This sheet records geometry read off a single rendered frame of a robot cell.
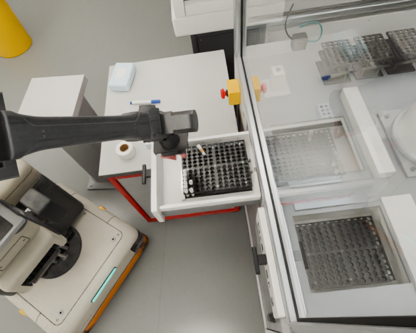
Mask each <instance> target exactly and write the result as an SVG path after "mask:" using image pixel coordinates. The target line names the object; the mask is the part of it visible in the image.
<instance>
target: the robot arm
mask: <svg viewBox="0 0 416 333"><path fill-rule="evenodd" d="M198 127H199V124H198V117H197V112H196V111H195V110H184V111H179V112H172V111H168V112H163V111H160V110H159V108H156V105H153V104H146V105H140V106H139V111H136V112H128V113H124V114H122V115H120V116H47V117H43V116H29V115H24V114H18V113H15V112H13V111H10V110H6V108H5V102H4V98H3V93H2V92H0V181H2V180H8V179H12V178H18V177H20V176H19V172H18V167H17V159H21V158H23V157H24V156H26V155H29V154H31V153H35V152H38V151H42V150H46V149H56V148H61V147H70V146H76V145H86V144H91V143H101V142H106V141H115V140H122V141H126V142H134V141H143V143H148V142H154V145H153V153H154V154H155V155H156V154H160V156H161V158H162V159H172V160H175V161H176V155H180V156H181V157H183V158H185V159H186V150H188V149H189V144H188V133H191V132H197V131H198Z"/></svg>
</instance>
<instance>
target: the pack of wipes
mask: <svg viewBox="0 0 416 333"><path fill-rule="evenodd" d="M135 71H136V67H135V64H134V63H116V65H115V67H114V70H113V73H112V76H111V78H110V82H109V83H108V86H109V88H110V90H111V91H129V90H130V87H131V84H132V81H133V78H134V75H135Z"/></svg>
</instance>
